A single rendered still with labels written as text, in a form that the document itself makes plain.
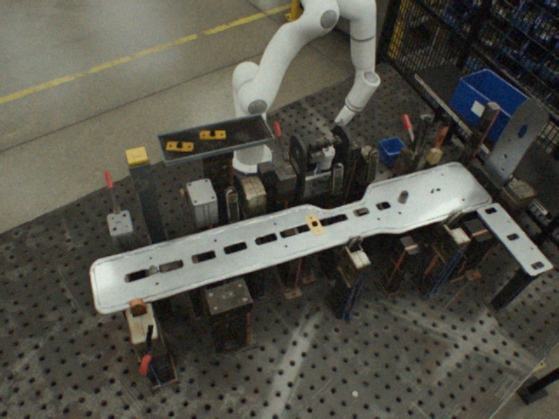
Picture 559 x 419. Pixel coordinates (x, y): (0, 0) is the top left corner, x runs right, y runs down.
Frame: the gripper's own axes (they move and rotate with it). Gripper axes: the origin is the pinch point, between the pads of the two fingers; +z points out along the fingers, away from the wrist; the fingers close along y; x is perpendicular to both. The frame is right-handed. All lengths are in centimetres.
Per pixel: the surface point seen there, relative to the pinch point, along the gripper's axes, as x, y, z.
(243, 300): 17, 100, -23
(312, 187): 9.6, 46.7, -13.7
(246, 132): -18, 55, -26
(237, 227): 0, 79, -15
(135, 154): -39, 85, -20
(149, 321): 1, 121, -22
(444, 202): 50, 27, -29
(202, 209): -11, 85, -20
